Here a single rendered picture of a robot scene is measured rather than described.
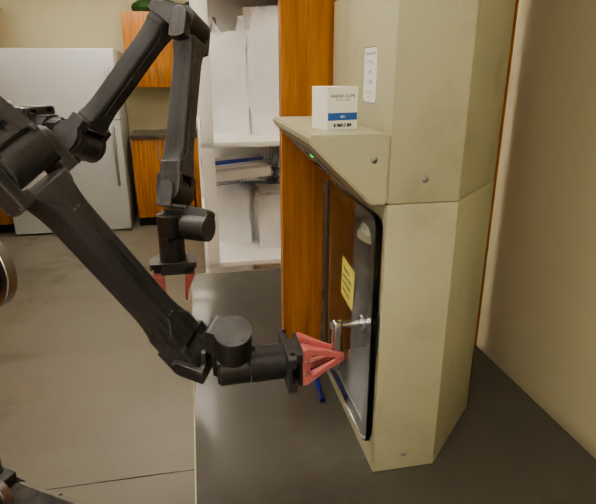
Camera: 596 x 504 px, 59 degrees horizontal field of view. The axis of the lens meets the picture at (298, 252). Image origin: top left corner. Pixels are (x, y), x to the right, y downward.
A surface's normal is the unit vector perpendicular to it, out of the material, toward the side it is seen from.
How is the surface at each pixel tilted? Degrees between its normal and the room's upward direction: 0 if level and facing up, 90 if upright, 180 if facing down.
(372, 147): 90
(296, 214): 90
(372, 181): 90
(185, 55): 73
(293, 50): 90
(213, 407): 0
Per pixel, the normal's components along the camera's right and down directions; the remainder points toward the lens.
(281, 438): 0.00, -0.95
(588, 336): -0.98, 0.07
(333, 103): 0.42, 0.29
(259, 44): -0.15, 0.22
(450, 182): 0.19, 0.32
